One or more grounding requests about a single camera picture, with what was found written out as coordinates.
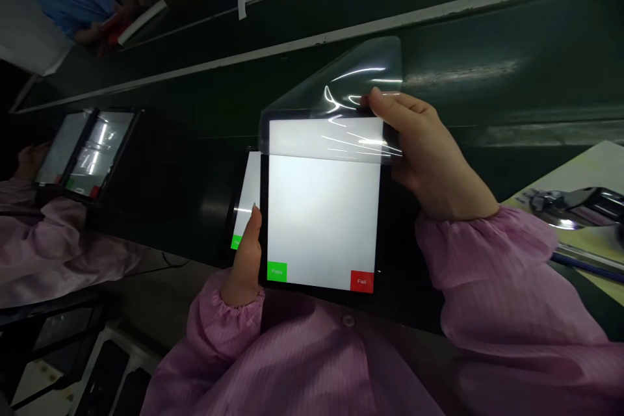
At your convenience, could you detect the black tablet with white screen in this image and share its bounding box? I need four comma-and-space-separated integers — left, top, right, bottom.
229, 145, 264, 252
257, 112, 404, 296

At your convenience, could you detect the black and silver metal tool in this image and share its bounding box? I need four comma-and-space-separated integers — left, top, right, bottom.
528, 185, 624, 233

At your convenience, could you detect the person's body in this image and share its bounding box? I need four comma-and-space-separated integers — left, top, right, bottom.
253, 289, 462, 416

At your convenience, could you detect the person's left hand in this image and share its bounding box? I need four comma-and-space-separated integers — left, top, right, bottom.
220, 201, 267, 309

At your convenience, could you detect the person's right hand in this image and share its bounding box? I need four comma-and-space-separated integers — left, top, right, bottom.
359, 86, 500, 222

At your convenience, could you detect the dark green conveyor belt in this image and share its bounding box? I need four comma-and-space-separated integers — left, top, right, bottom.
9, 0, 624, 339

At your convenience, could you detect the pale yellow paper sheet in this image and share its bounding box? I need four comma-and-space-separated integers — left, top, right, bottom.
500, 140, 624, 296

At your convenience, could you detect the blue pen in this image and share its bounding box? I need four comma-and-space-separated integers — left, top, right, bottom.
549, 244, 624, 285

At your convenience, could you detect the clear protective film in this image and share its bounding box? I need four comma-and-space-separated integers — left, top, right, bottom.
258, 35, 406, 164

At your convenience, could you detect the rack of black trays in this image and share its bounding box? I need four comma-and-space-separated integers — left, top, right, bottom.
0, 289, 164, 416

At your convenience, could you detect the white and red flat box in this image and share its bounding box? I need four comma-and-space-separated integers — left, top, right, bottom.
116, 0, 170, 46

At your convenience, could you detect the black tablet with reflecting screen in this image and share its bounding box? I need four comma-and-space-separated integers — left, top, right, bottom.
32, 109, 98, 189
60, 107, 146, 206

